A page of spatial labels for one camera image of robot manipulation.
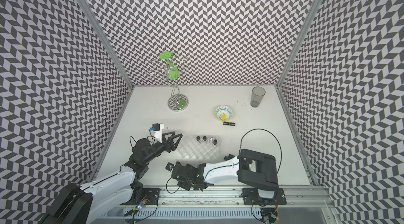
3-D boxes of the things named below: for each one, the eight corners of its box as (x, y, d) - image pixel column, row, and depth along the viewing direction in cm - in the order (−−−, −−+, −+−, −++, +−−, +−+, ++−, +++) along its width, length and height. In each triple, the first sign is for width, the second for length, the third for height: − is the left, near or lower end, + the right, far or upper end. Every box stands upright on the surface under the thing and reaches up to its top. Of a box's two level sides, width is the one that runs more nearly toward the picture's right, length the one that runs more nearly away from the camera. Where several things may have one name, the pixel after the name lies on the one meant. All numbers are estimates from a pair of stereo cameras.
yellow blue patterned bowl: (214, 121, 101) (214, 117, 97) (214, 109, 107) (214, 104, 103) (232, 121, 101) (233, 117, 97) (231, 109, 107) (231, 104, 103)
